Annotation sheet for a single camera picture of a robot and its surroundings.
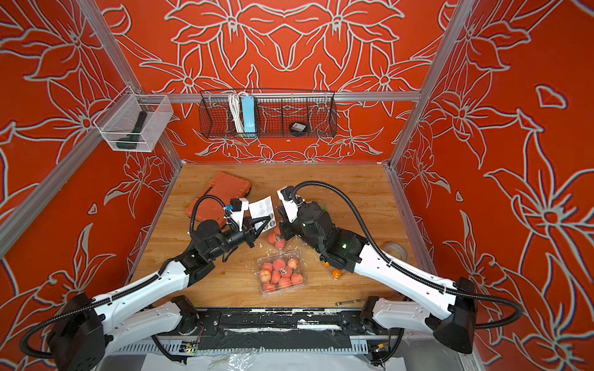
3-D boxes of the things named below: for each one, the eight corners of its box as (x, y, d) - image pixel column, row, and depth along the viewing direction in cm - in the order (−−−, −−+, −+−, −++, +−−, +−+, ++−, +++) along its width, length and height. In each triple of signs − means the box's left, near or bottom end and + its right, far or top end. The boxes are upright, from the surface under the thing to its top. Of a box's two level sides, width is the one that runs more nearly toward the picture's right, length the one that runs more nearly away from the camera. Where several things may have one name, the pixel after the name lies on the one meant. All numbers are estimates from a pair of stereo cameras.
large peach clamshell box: (261, 299, 79) (259, 295, 75) (257, 263, 87) (255, 257, 83) (308, 288, 81) (309, 283, 77) (300, 254, 90) (300, 248, 85)
